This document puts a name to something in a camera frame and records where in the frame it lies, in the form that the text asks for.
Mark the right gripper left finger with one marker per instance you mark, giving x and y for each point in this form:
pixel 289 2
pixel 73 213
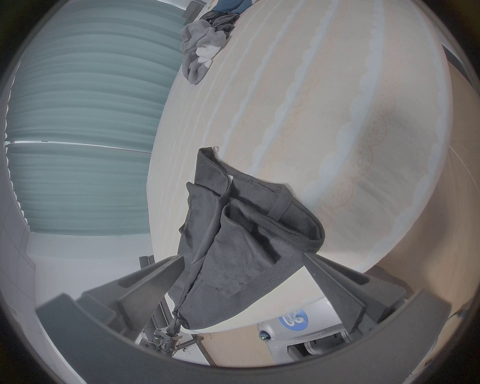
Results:
pixel 142 300

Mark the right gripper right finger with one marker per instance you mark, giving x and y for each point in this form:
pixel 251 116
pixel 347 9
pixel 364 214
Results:
pixel 352 296

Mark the black T-shirt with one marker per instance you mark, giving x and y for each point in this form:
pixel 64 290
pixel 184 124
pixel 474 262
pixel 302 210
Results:
pixel 240 243

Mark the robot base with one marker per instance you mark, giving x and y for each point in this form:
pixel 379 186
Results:
pixel 300 330

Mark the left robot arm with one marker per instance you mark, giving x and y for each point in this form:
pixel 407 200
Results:
pixel 165 337

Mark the bed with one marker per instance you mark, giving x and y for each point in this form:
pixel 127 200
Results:
pixel 337 112

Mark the pile of clothes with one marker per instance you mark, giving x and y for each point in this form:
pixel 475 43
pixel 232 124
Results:
pixel 204 35

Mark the black chest of drawers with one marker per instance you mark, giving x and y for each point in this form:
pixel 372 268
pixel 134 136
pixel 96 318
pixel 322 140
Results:
pixel 146 261

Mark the blue-green curtain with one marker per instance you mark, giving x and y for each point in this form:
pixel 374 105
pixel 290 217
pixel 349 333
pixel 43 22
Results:
pixel 93 82
pixel 82 187

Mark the grey bedside table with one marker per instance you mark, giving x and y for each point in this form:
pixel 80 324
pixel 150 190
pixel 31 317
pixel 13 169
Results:
pixel 193 8

